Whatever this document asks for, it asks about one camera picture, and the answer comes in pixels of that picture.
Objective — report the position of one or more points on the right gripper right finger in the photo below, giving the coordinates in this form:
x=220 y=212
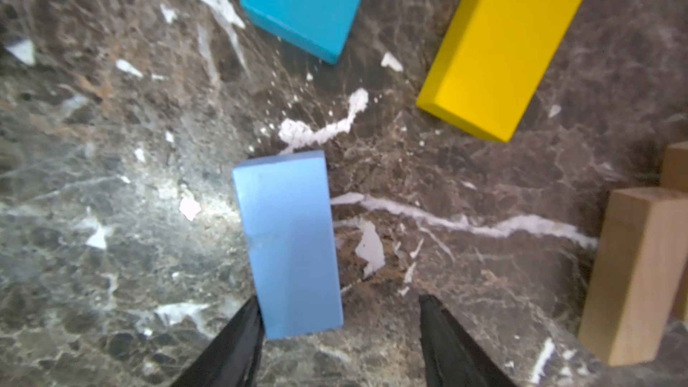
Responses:
x=451 y=356

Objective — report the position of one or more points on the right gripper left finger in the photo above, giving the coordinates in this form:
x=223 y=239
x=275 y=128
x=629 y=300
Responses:
x=233 y=358

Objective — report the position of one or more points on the blue block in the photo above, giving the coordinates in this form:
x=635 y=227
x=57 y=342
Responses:
x=284 y=204

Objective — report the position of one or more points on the wooden block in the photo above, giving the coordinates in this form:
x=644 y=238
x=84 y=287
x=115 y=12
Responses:
x=640 y=260
x=674 y=176

